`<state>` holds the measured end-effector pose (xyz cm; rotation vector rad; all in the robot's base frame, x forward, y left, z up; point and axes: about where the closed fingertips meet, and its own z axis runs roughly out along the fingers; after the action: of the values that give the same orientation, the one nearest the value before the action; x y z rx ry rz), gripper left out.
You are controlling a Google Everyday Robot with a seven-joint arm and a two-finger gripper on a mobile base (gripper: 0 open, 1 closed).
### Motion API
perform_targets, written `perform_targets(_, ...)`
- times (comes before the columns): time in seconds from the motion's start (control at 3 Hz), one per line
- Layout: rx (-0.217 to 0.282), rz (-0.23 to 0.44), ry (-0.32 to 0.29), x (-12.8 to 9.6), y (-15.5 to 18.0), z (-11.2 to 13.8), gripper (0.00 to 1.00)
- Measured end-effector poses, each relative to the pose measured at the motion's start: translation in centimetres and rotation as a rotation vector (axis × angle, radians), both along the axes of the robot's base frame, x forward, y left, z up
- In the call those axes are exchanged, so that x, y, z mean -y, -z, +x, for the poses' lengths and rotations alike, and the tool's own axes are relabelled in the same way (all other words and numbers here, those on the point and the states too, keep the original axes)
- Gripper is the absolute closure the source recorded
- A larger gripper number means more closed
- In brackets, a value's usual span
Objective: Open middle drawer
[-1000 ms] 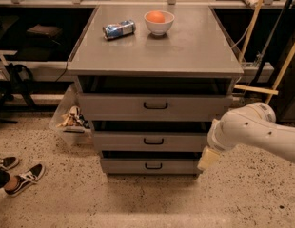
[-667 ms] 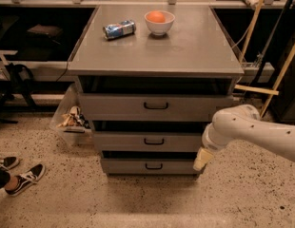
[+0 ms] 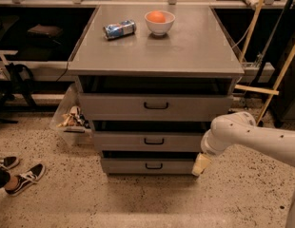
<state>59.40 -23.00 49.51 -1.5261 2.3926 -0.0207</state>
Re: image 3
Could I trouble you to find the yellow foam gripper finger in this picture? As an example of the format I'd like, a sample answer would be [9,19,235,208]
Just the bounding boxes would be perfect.
[192,153,211,177]

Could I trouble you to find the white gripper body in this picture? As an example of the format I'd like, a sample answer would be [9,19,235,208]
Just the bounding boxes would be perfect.
[201,130,226,156]

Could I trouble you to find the grey drawer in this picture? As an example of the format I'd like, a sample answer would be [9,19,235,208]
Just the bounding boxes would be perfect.
[101,158,194,175]
[78,93,233,122]
[93,132,204,152]

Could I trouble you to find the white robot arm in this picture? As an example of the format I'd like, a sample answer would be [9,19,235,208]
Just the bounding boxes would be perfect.
[192,111,295,176]

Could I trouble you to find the grey drawer cabinet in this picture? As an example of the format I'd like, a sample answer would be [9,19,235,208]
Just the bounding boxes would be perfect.
[67,4,245,177]

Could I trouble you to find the grey bottom drawer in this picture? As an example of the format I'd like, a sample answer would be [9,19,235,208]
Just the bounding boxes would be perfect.
[101,158,194,175]

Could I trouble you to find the grey top drawer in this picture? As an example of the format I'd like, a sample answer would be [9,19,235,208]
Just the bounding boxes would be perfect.
[78,93,233,122]

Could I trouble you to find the white ceramic bowl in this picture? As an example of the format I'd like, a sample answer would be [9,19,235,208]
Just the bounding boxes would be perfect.
[145,10,175,36]

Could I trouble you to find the clear plastic storage bin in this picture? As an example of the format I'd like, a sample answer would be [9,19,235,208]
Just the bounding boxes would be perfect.
[49,84,92,145]

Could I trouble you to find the orange fruit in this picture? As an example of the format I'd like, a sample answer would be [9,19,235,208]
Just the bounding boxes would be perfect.
[147,10,166,23]

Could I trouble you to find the crushed blue soda can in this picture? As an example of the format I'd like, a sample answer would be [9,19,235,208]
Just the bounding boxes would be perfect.
[103,20,137,40]

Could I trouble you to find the black white sneaker near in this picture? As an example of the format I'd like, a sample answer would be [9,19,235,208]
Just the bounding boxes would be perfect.
[6,163,46,196]

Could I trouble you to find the black white sneaker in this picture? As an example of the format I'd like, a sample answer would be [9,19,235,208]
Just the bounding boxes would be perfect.
[6,163,46,196]
[0,156,20,171]

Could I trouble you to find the black white sneaker far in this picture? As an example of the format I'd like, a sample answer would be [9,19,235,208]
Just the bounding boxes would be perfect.
[0,156,20,171]

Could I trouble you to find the person leg dark trousers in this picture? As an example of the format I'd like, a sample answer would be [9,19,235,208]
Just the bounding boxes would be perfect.
[0,168,10,188]

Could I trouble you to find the dark box on shelf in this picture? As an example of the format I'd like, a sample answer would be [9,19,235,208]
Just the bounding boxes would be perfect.
[27,24,63,38]

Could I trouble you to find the wooden easel frame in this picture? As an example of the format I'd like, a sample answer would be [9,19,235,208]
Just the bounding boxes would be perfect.
[233,0,295,125]

